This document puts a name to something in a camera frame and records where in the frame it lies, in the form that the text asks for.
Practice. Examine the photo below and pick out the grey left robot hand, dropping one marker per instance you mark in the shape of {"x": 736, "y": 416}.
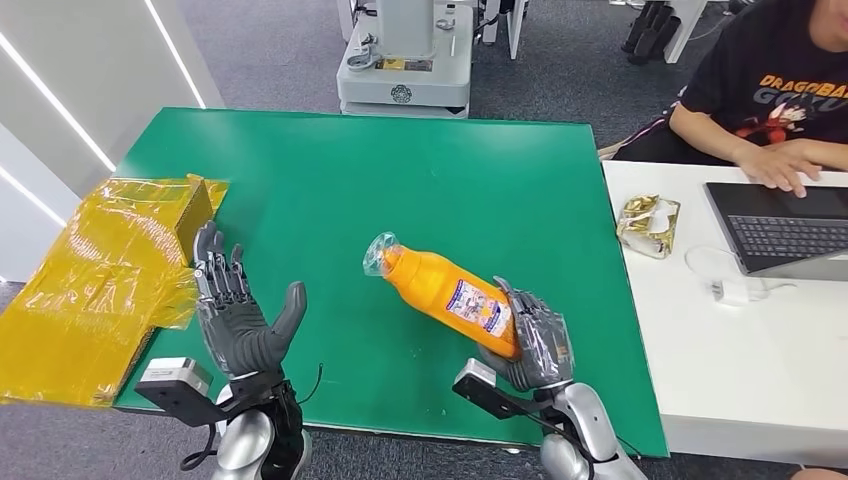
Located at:
{"x": 242, "y": 331}

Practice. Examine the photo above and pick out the white charger adapter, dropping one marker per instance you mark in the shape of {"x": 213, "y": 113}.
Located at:
{"x": 736, "y": 293}

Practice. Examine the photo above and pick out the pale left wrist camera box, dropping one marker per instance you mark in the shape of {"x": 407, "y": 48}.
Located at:
{"x": 175, "y": 384}

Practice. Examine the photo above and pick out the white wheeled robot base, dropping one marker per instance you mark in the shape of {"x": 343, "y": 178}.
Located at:
{"x": 405, "y": 79}

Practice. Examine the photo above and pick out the person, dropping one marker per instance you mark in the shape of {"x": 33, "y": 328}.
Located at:
{"x": 748, "y": 73}

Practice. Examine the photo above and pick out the yellow film wrapped cardboard box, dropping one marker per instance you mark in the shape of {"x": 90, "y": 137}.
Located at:
{"x": 79, "y": 298}

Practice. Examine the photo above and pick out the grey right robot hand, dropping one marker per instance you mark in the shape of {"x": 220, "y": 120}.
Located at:
{"x": 543, "y": 351}

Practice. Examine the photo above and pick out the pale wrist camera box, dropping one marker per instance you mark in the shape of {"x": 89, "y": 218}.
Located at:
{"x": 484, "y": 387}
{"x": 175, "y": 384}

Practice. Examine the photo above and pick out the white wall light strip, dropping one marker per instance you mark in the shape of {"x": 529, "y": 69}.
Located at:
{"x": 33, "y": 196}
{"x": 175, "y": 54}
{"x": 58, "y": 103}

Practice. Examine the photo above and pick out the orange bottle with clear cap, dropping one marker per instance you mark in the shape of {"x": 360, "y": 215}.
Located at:
{"x": 430, "y": 285}

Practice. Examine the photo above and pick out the dark grey laptop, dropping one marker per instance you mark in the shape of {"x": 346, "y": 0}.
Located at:
{"x": 785, "y": 235}

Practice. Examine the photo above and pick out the gold foil snack wrapper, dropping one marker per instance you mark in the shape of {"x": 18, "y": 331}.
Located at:
{"x": 648, "y": 226}

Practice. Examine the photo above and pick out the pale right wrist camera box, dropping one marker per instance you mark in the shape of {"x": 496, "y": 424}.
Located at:
{"x": 484, "y": 387}

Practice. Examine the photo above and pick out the person's right hand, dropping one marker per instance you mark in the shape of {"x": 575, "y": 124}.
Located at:
{"x": 775, "y": 167}

